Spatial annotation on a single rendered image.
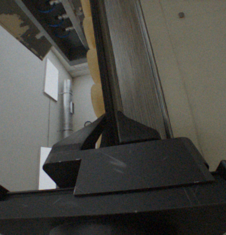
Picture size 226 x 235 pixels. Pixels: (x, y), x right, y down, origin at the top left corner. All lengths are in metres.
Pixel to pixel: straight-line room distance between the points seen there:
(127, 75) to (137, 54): 0.03
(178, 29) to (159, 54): 0.04
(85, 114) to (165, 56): 4.88
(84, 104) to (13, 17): 4.63
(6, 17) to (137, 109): 0.67
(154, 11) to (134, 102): 0.13
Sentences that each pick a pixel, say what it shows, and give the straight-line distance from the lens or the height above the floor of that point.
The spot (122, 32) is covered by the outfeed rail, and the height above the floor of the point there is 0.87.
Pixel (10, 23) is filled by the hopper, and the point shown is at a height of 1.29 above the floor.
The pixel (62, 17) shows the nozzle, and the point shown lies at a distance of 0.70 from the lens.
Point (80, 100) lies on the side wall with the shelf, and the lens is 5.35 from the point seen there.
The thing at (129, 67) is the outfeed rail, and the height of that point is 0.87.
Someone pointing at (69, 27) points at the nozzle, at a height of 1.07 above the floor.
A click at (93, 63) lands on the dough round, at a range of 0.17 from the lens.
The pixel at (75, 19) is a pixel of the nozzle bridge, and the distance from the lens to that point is 0.69.
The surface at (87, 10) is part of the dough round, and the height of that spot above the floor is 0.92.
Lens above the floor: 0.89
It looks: 6 degrees up
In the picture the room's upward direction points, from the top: 100 degrees counter-clockwise
